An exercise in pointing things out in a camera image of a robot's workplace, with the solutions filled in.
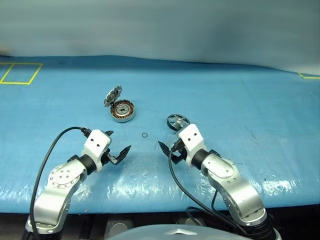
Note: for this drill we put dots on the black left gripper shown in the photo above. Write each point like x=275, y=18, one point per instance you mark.
x=110, y=157

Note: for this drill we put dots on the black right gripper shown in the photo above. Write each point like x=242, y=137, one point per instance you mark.
x=180, y=150

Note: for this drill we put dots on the black spoked wheel cap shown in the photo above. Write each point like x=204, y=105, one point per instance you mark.
x=178, y=122

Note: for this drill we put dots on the silver motor housing copper windings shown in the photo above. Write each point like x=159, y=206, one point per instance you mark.
x=117, y=110

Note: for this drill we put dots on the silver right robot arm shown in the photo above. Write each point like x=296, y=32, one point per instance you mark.
x=235, y=185

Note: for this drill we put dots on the blue plastic table cover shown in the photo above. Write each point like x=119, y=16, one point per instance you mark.
x=225, y=100

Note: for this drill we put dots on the grey rounded base part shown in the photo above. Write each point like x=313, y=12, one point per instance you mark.
x=188, y=221
x=117, y=227

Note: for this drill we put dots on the grey robot torso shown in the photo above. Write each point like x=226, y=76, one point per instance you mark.
x=155, y=233

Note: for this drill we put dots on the yellow tape corner marking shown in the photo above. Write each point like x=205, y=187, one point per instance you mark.
x=310, y=77

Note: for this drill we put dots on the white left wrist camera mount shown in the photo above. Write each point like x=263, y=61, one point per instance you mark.
x=96, y=143

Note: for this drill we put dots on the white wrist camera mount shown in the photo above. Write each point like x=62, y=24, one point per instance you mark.
x=191, y=136
x=96, y=143

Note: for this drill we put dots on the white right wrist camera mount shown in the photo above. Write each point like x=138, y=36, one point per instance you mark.
x=191, y=136

